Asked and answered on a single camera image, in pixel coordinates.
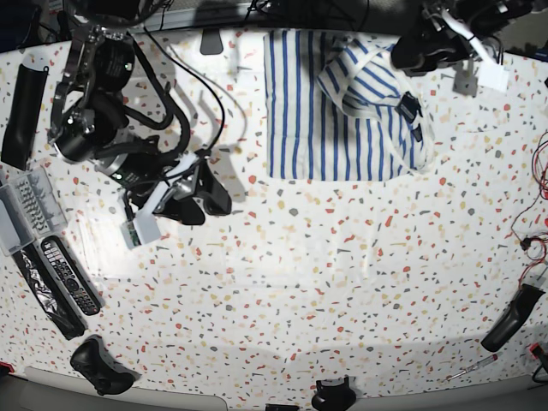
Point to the blue striped white t-shirt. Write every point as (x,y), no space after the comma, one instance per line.
(331,110)

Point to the black remote control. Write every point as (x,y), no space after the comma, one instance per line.
(70,275)

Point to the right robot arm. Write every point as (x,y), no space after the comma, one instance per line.
(91,122)

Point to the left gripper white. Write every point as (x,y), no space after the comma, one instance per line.
(482,68)

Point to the black clip top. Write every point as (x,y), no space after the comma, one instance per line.
(211,42)

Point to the black game controller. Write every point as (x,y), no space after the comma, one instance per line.
(88,361)

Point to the black handheld device right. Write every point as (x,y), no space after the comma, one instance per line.
(513,318)

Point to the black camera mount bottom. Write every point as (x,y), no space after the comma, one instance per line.
(333,395)

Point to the black foil packet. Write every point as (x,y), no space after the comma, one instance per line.
(48,294)

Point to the black tube left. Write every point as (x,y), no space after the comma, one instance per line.
(23,117)

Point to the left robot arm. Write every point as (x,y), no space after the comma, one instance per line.
(422,49)

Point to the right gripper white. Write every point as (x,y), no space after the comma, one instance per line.
(171,195)

